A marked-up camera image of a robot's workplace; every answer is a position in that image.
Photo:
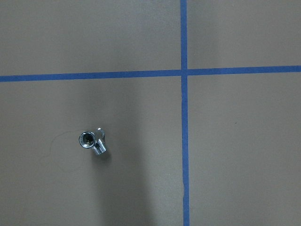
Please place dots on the chrome elbow pipe fitting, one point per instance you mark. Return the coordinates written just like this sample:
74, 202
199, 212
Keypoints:
94, 140

